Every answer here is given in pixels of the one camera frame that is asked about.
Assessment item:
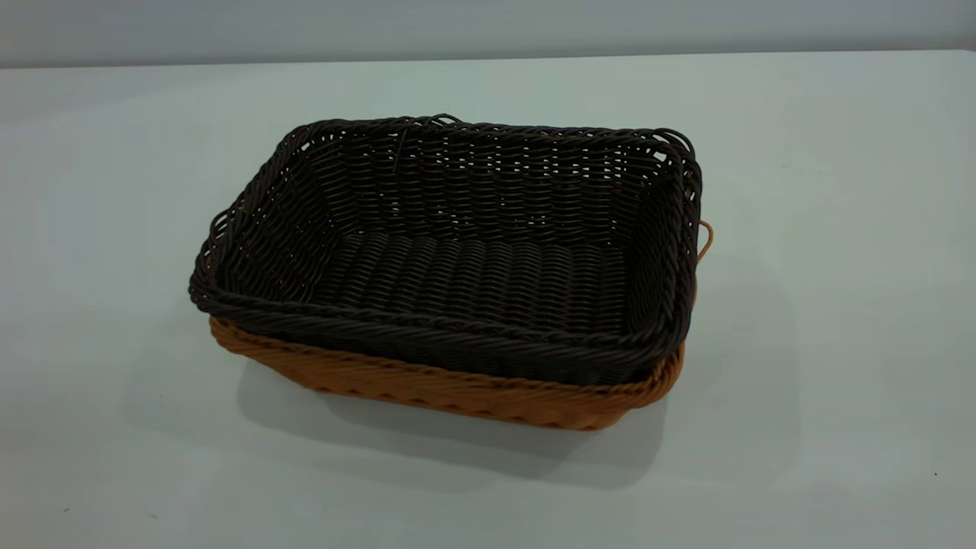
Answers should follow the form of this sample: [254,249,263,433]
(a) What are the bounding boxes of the dark brown wicker basket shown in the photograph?
[188,114,704,387]

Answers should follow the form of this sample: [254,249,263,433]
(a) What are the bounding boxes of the orange-brown wicker basket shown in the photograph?
[209,220,714,432]

